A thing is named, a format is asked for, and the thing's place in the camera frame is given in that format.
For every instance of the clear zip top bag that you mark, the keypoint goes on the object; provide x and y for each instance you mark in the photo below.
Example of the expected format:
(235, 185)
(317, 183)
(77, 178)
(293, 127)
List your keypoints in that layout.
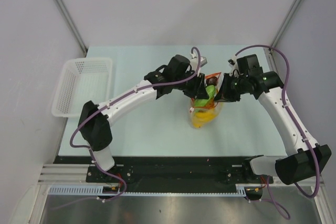
(215, 107)

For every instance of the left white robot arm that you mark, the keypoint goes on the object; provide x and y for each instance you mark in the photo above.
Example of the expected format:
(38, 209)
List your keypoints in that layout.
(96, 120)

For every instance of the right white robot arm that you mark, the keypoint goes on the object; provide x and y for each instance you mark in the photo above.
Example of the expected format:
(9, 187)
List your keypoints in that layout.
(305, 156)

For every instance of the dark fake food piece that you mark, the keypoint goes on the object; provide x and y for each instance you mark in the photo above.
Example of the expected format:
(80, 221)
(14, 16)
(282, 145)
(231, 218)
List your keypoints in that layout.
(212, 81)

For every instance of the white plastic basket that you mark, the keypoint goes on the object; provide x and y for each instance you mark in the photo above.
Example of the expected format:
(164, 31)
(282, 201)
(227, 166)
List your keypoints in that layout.
(82, 80)

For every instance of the left aluminium frame post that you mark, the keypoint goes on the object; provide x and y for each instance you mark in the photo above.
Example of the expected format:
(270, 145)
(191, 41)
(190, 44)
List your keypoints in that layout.
(62, 8)

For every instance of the yellow fake banana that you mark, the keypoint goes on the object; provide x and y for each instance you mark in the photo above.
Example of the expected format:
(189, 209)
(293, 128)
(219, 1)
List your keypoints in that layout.
(201, 118)

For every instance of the green fake pepper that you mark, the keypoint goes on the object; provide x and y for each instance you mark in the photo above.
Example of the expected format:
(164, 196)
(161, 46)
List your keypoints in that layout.
(211, 91)

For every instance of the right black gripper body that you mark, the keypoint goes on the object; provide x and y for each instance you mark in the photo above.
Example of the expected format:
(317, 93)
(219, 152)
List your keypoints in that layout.
(238, 87)

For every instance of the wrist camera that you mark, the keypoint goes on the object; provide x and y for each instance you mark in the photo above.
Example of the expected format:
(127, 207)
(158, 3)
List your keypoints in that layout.
(194, 61)
(247, 66)

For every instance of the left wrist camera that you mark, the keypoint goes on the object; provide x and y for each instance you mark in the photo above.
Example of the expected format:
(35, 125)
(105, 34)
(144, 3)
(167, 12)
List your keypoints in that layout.
(194, 61)

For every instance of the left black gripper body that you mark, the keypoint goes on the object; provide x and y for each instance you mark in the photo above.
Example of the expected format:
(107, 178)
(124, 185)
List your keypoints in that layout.
(189, 88)

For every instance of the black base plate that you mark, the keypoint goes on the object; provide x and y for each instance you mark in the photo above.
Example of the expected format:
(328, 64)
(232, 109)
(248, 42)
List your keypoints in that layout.
(189, 175)

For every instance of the aluminium frame post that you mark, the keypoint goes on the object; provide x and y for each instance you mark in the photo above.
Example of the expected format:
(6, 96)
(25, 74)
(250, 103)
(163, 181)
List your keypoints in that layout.
(294, 7)
(62, 8)

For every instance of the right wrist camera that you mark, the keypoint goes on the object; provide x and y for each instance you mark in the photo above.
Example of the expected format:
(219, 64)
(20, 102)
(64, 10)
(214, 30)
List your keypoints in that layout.
(247, 66)

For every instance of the right aluminium frame post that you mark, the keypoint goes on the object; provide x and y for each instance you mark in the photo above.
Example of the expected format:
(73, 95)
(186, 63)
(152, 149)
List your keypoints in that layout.
(294, 7)

